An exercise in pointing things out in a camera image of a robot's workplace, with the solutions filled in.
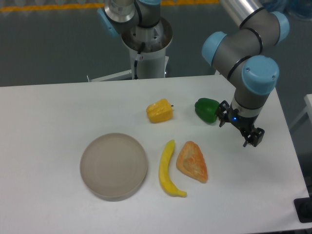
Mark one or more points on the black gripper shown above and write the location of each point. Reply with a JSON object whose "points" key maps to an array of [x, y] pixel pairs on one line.
{"points": [[242, 119]]}

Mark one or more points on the yellow bell pepper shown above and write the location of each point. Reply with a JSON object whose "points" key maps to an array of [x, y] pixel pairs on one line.
{"points": [[159, 111]]}

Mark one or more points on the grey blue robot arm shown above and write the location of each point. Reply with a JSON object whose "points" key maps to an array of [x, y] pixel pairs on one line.
{"points": [[238, 57]]}

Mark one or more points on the green bell pepper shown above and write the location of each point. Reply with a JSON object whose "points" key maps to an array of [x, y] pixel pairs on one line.
{"points": [[205, 109]]}

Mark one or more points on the orange pastry bread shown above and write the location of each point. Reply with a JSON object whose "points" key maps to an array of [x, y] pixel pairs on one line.
{"points": [[191, 162]]}

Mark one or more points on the white furniture at right edge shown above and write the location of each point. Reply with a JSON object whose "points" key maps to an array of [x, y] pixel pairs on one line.
{"points": [[304, 114]]}

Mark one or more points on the yellow banana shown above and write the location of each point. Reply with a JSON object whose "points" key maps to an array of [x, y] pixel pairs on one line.
{"points": [[163, 172]]}

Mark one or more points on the black clamp at table edge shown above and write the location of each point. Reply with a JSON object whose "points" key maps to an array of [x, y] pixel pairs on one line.
{"points": [[303, 207]]}

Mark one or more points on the beige round plate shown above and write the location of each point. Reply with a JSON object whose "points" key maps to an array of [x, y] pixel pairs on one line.
{"points": [[113, 166]]}

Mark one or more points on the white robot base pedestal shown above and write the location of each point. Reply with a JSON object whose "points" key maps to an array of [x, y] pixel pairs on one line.
{"points": [[147, 52]]}

